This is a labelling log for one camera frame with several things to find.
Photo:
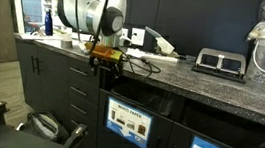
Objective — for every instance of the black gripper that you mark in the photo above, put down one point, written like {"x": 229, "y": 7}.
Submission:
{"x": 106, "y": 65}

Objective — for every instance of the amber wrist camera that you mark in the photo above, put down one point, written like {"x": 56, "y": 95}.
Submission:
{"x": 104, "y": 52}

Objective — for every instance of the narrow white wall plate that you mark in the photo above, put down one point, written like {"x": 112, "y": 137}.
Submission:
{"x": 125, "y": 32}

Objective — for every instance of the dark grey counter cabinet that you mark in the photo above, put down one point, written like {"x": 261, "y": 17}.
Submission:
{"x": 50, "y": 86}

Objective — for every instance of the grey three-hole punch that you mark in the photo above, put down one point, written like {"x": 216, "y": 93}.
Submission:
{"x": 220, "y": 66}

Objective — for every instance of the black backpack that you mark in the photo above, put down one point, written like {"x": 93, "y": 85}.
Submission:
{"x": 44, "y": 126}

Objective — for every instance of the white shelf unit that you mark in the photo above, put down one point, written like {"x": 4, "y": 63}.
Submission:
{"x": 51, "y": 7}

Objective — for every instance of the flat white paper sheet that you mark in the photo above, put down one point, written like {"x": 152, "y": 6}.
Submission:
{"x": 34, "y": 36}

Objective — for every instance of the small white piece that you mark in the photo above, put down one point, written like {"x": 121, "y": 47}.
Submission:
{"x": 156, "y": 57}

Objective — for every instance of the blue metal water bottle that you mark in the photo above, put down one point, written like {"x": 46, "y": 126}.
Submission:
{"x": 48, "y": 24}

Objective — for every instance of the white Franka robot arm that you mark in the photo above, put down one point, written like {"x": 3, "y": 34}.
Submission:
{"x": 89, "y": 8}

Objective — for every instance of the black bin liner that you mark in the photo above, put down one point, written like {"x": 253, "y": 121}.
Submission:
{"x": 150, "y": 97}
{"x": 249, "y": 137}

